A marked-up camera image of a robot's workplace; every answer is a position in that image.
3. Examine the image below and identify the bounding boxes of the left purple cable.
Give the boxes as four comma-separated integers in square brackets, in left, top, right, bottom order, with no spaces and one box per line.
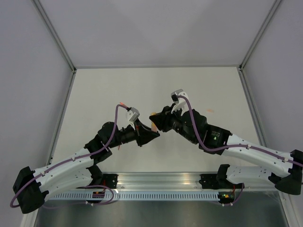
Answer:
[9,105,130,209]

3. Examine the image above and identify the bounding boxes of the purple cable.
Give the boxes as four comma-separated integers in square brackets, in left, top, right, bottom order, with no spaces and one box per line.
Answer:
[176,94,296,164]
[9,105,130,209]

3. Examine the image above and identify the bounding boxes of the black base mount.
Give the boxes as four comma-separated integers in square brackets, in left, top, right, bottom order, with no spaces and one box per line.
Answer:
[199,174,242,190]
[101,174,118,189]

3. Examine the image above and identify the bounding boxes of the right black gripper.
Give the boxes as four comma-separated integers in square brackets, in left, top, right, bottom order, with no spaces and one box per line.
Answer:
[150,103,197,144]

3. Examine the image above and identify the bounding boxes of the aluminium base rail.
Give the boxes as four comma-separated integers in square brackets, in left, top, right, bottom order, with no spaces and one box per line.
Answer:
[35,171,291,191]

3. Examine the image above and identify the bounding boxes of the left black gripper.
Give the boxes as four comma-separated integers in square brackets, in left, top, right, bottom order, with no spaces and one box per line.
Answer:
[108,119,160,148]

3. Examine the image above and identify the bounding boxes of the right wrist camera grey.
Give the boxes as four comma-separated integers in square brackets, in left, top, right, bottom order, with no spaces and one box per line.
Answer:
[171,89,188,113]

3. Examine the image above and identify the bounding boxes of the white slotted cable duct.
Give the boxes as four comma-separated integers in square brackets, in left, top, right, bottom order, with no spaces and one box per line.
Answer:
[51,190,219,201]

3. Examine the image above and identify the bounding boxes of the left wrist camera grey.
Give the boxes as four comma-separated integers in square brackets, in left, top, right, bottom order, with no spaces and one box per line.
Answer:
[126,107,140,123]

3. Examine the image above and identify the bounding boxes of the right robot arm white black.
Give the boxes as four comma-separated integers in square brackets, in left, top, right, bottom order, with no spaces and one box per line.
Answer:
[149,106,303,195]

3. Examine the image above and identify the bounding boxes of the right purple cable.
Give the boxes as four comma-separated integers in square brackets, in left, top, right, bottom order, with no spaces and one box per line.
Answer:
[176,94,296,164]

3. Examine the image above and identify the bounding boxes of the aluminium frame left post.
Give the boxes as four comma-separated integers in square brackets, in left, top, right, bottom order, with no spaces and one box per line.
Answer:
[31,0,77,73]

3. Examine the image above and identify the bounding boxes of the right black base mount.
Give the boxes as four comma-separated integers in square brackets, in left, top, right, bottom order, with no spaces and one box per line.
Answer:
[199,174,242,190]

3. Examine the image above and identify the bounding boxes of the aluminium frame right post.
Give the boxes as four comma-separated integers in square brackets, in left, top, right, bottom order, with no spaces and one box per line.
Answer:
[239,0,283,71]

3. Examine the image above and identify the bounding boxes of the aluminium frame post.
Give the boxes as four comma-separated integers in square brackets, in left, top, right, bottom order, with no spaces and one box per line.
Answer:
[31,0,77,73]
[239,0,283,71]

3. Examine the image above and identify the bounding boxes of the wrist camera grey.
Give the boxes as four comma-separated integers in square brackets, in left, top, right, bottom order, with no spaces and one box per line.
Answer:
[126,107,140,123]
[171,89,188,113]

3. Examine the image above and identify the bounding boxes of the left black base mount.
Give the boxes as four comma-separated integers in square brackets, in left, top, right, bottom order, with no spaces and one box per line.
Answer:
[101,174,118,189]

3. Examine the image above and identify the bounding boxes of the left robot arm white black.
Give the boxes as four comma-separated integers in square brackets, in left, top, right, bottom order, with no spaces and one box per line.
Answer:
[11,120,160,214]

